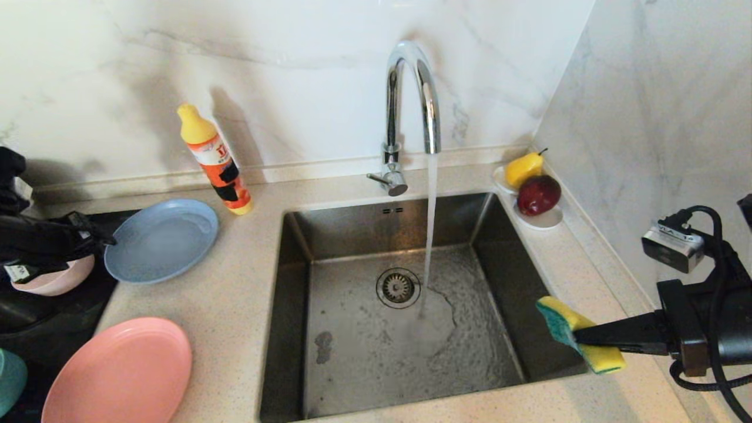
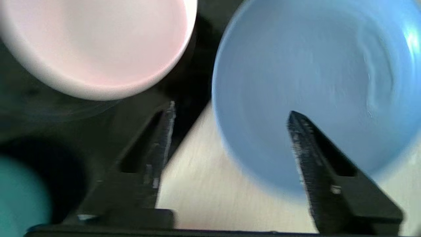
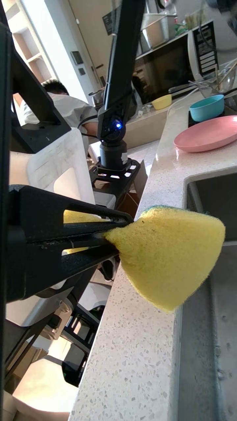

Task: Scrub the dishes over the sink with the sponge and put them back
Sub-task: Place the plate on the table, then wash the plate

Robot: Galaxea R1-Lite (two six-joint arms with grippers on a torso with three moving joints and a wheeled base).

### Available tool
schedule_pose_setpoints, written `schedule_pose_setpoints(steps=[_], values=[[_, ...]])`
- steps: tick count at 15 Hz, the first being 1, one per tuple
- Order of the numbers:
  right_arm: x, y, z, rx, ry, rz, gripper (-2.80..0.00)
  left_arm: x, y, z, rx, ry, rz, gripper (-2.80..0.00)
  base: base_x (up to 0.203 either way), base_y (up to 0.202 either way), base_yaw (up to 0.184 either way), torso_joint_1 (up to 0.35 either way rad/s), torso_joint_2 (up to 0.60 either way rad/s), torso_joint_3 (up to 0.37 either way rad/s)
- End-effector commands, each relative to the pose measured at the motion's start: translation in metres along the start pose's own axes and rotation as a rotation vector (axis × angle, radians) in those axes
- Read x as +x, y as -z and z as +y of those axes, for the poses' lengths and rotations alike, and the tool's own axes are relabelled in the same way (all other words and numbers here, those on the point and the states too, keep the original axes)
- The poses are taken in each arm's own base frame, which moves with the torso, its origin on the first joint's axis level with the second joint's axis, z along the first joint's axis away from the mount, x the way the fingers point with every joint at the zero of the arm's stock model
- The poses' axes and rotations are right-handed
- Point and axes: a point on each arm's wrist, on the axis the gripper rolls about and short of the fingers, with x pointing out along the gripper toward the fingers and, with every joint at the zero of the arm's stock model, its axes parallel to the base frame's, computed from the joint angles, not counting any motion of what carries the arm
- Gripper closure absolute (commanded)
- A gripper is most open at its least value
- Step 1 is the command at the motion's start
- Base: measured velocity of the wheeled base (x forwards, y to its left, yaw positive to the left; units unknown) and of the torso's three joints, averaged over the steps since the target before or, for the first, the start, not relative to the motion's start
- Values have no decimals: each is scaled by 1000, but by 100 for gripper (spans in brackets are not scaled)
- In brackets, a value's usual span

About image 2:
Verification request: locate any blue grey plate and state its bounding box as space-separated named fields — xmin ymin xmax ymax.
xmin=211 ymin=0 xmax=421 ymax=198

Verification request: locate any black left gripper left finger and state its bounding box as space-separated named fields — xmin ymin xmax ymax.
xmin=62 ymin=101 xmax=176 ymax=229

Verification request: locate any pink bowl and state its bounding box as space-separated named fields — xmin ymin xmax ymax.
xmin=0 ymin=0 xmax=198 ymax=101

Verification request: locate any teal bowl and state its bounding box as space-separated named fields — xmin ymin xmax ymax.
xmin=0 ymin=155 xmax=53 ymax=237

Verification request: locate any black induction cooktop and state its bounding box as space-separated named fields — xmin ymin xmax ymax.
xmin=0 ymin=0 xmax=244 ymax=227

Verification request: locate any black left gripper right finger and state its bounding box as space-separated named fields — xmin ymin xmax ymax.
xmin=287 ymin=111 xmax=404 ymax=235

